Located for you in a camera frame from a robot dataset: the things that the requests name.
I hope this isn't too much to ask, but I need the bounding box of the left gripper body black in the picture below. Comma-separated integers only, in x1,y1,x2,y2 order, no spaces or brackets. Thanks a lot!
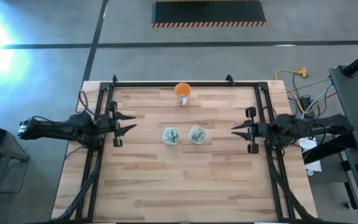
99,101,123,147

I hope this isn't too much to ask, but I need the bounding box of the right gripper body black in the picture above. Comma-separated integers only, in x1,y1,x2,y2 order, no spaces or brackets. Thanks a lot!
246,106,275,154

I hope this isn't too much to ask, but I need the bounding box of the clear plastic bin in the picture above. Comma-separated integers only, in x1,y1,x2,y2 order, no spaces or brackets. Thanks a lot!
187,125,208,145
162,126,181,146

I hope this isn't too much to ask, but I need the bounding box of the black power strip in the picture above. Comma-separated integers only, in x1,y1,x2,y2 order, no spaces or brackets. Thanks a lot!
300,95,312,110

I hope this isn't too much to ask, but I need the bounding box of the white paper sheet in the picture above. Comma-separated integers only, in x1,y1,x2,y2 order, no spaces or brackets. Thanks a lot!
297,136,323,174

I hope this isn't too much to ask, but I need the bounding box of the white mug orange inside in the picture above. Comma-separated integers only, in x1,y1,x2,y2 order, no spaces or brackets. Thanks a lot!
174,82,192,106

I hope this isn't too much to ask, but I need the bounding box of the black desk crossbar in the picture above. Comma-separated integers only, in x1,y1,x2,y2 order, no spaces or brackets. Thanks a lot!
303,132,358,165

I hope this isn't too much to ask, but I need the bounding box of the black hazard-striped floor mat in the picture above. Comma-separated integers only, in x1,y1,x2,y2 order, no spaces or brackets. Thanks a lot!
151,0,268,28

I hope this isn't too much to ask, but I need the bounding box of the black camera cable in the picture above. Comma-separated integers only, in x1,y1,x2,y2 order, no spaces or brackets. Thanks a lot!
78,89,89,116

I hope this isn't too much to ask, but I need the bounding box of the black cable conduit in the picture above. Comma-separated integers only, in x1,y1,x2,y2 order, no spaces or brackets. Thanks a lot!
56,149,104,222
267,152,316,222

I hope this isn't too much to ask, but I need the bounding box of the black metal table frame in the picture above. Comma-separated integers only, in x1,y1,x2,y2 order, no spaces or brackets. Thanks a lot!
75,74,295,223

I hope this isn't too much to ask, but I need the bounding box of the yellow extension cord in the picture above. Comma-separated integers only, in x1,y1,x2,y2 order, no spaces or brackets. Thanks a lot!
274,67,309,113

